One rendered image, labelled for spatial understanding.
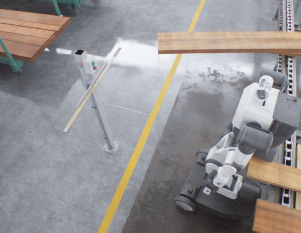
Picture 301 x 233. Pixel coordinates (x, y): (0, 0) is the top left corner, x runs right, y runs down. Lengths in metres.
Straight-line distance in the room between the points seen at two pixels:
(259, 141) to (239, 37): 1.49
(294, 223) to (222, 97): 1.90
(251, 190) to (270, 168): 0.51
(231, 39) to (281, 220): 1.60
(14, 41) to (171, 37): 2.25
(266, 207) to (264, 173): 0.22
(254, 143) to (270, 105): 0.24
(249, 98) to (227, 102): 1.79
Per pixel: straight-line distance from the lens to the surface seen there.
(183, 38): 2.44
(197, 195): 2.30
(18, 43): 3.71
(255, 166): 1.73
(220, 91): 3.24
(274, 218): 1.65
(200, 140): 2.76
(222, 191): 2.21
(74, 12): 4.86
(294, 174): 1.81
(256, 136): 1.22
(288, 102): 1.42
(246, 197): 2.24
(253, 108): 1.32
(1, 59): 3.76
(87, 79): 1.91
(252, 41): 2.53
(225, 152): 1.70
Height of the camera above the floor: 2.35
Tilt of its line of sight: 53 degrees down
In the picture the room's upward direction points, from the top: 6 degrees counter-clockwise
